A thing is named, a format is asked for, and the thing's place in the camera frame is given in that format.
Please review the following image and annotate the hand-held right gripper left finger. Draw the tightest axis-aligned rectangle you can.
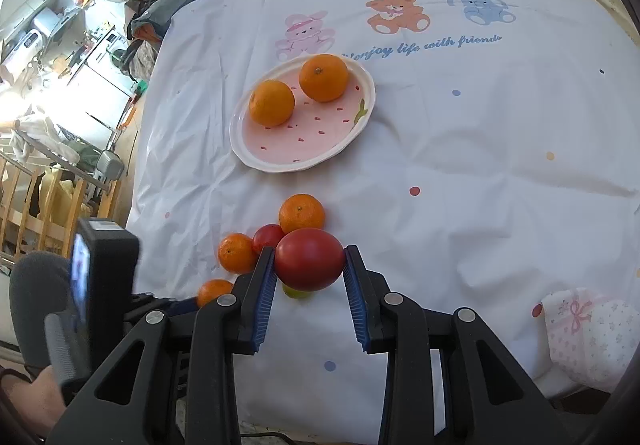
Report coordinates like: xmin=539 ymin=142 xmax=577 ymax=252
xmin=45 ymin=246 xmax=278 ymax=445

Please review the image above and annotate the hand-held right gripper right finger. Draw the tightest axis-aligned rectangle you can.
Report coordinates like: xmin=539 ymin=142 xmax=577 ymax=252
xmin=341 ymin=245 xmax=596 ymax=445

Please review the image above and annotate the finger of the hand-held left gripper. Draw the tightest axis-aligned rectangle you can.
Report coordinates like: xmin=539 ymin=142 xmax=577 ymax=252
xmin=131 ymin=292 xmax=201 ymax=321

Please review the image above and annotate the small mandarin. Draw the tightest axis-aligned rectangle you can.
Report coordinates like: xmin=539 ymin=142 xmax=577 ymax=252
xmin=196 ymin=279 xmax=235 ymax=309
xmin=217 ymin=233 xmax=259 ymax=275
xmin=278 ymin=193 xmax=326 ymax=234

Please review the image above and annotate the red cherry tomato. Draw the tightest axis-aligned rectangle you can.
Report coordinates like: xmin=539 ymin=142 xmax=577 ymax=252
xmin=252 ymin=224 xmax=286 ymax=256
xmin=274 ymin=228 xmax=346 ymax=292

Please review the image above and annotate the white plate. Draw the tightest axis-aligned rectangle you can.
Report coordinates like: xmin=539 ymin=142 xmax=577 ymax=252
xmin=229 ymin=57 xmax=377 ymax=172

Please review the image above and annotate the person's left forearm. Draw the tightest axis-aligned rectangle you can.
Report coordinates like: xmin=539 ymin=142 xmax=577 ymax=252
xmin=0 ymin=251 xmax=71 ymax=441

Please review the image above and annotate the wooden chair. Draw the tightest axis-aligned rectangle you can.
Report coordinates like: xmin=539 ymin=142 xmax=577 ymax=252
xmin=0 ymin=155 xmax=123 ymax=268

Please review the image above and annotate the yellow cloth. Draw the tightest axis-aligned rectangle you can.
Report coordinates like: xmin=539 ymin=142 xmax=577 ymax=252
xmin=42 ymin=167 xmax=86 ymax=233

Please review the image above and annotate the grey ribbed appliance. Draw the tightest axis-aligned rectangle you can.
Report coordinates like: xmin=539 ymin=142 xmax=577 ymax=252
xmin=95 ymin=150 xmax=125 ymax=184

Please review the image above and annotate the orange floor tool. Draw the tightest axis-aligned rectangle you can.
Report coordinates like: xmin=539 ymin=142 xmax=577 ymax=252
xmin=117 ymin=100 xmax=137 ymax=132

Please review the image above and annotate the white printed bed sheet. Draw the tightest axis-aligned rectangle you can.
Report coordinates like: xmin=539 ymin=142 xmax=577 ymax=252
xmin=125 ymin=0 xmax=640 ymax=426

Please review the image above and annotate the white kitchen cabinet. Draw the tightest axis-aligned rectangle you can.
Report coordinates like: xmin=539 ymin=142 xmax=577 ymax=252
xmin=65 ymin=60 xmax=135 ymax=138

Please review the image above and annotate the large orange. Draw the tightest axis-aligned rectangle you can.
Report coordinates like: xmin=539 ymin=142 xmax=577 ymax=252
xmin=299 ymin=54 xmax=349 ymax=102
xmin=248 ymin=79 xmax=296 ymax=127

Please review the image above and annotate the lace floral cloth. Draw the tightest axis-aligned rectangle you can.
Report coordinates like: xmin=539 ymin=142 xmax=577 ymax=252
xmin=120 ymin=37 xmax=162 ymax=82

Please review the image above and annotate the white washing machine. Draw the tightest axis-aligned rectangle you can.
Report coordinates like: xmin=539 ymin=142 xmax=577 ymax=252
xmin=92 ymin=27 xmax=131 ymax=70

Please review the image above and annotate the white water heater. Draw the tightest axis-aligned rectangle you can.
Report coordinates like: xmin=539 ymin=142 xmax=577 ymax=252
xmin=12 ymin=7 xmax=63 ymax=56

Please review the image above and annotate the teal orange cushion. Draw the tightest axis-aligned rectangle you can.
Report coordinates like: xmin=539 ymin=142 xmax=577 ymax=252
xmin=131 ymin=0 xmax=213 ymax=44

